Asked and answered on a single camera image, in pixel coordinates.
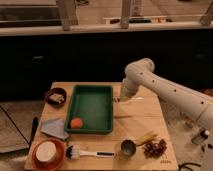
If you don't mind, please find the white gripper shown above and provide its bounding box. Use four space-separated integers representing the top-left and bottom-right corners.
119 78 139 102

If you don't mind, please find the silver metal fork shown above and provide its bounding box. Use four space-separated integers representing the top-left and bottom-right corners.
113 97 143 102

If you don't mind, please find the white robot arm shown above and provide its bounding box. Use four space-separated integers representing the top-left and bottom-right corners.
120 58 213 131

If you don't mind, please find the green plastic tray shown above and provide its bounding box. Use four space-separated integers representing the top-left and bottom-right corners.
64 85 113 134

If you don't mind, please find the silver metal measuring cup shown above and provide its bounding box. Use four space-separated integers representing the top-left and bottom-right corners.
120 139 136 157

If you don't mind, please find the orange round fruit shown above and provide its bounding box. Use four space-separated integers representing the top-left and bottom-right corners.
70 118 83 129

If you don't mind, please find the bunch of red grapes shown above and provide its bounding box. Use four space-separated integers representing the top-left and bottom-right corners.
143 139 167 159

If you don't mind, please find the dark brown bowl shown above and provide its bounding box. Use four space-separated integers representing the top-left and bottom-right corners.
44 87 67 107

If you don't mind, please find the blue grey folded cloth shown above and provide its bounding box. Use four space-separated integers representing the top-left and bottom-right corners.
40 119 69 140

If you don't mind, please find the white round cup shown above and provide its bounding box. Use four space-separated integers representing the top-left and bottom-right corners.
36 141 56 163

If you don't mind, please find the orange plate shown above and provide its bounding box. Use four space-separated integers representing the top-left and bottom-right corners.
32 139 65 171

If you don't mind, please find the white handled dish brush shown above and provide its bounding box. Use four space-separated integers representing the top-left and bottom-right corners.
66 145 115 159

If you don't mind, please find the black cable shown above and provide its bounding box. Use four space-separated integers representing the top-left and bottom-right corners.
178 162 210 171

